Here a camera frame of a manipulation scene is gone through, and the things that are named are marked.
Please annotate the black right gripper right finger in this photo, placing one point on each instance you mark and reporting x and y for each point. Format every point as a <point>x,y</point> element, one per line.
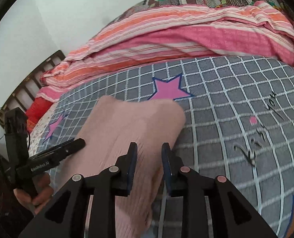
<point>210,202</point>

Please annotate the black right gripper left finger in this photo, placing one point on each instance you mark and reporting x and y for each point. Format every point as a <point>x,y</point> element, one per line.
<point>86,205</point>

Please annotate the pink knit sweater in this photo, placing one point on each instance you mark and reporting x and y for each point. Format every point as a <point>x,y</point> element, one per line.
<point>108,131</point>

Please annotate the red pillow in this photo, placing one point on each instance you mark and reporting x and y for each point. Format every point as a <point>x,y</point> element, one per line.
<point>35,112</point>

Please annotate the dark wooden headboard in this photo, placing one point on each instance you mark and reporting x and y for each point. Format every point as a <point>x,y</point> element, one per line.
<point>25,93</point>

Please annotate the pink striped quilt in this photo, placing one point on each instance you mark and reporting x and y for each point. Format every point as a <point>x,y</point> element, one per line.
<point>172,32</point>

